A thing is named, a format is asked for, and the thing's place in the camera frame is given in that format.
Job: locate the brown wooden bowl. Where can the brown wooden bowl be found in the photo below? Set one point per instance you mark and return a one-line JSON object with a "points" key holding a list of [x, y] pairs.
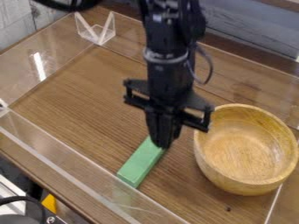
{"points": [[249, 153]]}

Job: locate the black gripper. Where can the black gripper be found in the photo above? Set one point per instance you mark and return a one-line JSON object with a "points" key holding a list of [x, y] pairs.
{"points": [[168, 98]]}

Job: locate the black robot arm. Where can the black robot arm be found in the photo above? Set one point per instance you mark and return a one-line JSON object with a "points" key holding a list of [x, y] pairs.
{"points": [[174, 27]]}

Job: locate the clear acrylic wall enclosure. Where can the clear acrylic wall enclosure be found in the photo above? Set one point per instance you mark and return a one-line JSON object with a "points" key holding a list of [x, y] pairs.
{"points": [[69, 132]]}

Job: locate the yellow label plate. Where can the yellow label plate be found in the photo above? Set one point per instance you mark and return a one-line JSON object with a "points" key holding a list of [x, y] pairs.
{"points": [[50, 203]]}

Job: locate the green rectangular block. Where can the green rectangular block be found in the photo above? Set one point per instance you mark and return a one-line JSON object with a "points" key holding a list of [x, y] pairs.
{"points": [[141, 163]]}

